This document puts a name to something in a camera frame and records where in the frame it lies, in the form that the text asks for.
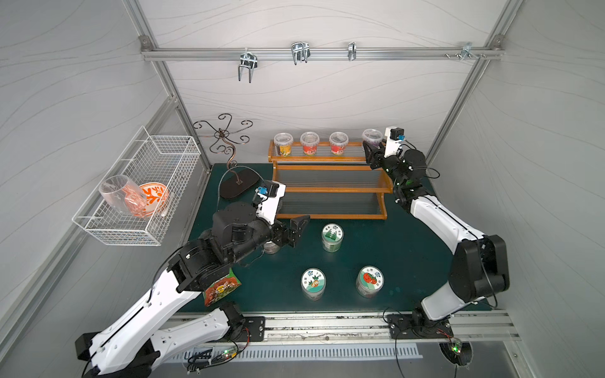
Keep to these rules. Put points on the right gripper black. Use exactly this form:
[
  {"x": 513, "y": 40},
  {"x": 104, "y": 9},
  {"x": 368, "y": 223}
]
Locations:
[{"x": 378, "y": 157}]

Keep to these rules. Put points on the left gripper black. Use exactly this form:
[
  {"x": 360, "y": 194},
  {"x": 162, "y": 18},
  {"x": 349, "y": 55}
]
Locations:
[{"x": 283, "y": 232}]

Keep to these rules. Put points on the jar with purple flower lid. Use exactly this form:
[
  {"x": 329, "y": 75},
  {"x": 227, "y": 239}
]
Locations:
[{"x": 270, "y": 248}]

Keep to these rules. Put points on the jar with green tree lid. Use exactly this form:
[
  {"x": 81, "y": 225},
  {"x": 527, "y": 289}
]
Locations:
[{"x": 332, "y": 237}]

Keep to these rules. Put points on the jar with carrot lid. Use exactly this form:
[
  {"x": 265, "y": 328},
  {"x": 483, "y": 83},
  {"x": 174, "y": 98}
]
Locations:
[{"x": 313, "y": 283}]

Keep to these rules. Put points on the small clear yellow seed container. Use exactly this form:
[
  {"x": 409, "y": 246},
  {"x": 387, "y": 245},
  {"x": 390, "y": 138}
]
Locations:
[{"x": 283, "y": 142}]

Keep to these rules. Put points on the small clear red seed container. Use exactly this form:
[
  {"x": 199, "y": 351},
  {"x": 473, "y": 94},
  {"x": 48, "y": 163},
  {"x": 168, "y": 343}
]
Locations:
[{"x": 309, "y": 142}]

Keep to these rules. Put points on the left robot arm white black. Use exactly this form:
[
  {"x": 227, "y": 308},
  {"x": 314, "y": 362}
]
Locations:
[{"x": 136, "y": 344}]

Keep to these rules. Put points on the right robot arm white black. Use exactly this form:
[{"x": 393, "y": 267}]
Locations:
[{"x": 479, "y": 268}]

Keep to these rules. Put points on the wooden two-tier shelf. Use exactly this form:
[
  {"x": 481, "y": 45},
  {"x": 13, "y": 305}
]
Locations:
[{"x": 328, "y": 186}]

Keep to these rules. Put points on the black metal jewelry stand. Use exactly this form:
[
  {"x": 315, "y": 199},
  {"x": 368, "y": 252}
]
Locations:
[{"x": 237, "y": 179}]

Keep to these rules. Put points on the jar with tomato lid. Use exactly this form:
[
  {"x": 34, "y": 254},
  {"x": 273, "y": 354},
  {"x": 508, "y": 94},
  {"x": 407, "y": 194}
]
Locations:
[{"x": 369, "y": 281}]

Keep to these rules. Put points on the green snack bag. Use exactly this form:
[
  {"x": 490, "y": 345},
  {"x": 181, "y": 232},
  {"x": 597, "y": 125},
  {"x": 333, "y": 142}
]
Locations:
[{"x": 221, "y": 288}]

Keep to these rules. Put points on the small metal hook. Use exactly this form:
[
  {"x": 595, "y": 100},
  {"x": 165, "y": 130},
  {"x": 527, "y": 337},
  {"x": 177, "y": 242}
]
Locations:
[{"x": 352, "y": 51}]

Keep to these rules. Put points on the orange patterned bowl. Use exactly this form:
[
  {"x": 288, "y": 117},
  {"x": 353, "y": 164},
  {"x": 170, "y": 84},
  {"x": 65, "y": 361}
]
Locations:
[{"x": 157, "y": 195}]

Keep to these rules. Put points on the metal double hook middle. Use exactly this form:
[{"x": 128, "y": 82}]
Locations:
[{"x": 300, "y": 52}]

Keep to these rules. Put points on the metal double hook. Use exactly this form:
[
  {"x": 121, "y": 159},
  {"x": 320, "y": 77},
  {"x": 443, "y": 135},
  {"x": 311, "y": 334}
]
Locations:
[
  {"x": 300, "y": 52},
  {"x": 248, "y": 62}
]

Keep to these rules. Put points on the metal double hook left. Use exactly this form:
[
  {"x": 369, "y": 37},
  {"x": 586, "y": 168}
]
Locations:
[{"x": 248, "y": 62}]

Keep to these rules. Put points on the clear glass cup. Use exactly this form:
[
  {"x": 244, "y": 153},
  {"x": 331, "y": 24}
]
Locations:
[{"x": 124, "y": 195}]

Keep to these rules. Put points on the black round floor fan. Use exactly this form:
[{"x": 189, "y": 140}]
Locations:
[{"x": 457, "y": 353}]

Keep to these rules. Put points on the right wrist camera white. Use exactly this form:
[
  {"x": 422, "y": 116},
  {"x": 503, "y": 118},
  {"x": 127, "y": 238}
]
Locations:
[{"x": 394, "y": 137}]

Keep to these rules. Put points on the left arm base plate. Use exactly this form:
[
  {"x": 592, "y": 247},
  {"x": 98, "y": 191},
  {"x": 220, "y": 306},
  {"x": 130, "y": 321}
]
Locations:
[{"x": 251, "y": 329}]

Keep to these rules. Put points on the aluminium top rail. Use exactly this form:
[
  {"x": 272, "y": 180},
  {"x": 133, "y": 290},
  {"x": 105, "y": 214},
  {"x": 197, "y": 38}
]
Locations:
[{"x": 316, "y": 54}]

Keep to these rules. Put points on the aluminium rail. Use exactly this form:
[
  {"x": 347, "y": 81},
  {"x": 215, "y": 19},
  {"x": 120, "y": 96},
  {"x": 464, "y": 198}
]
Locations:
[
  {"x": 316, "y": 54},
  {"x": 360, "y": 327}
]

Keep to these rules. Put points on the metal bracket hook right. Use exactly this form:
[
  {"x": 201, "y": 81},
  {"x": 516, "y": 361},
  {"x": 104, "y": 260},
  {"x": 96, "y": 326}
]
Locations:
[{"x": 466, "y": 53}]

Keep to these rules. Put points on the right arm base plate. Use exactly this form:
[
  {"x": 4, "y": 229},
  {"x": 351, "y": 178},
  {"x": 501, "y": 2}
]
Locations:
[{"x": 401, "y": 327}]

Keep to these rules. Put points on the white slotted cable duct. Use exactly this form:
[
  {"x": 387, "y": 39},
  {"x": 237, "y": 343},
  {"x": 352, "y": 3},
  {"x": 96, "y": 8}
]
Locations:
[{"x": 330, "y": 352}]

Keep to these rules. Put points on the white wire basket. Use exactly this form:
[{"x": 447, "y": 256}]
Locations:
[{"x": 166, "y": 159}]

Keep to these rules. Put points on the aluminium front rail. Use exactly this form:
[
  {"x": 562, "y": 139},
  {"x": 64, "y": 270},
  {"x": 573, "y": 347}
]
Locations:
[{"x": 360, "y": 327}]

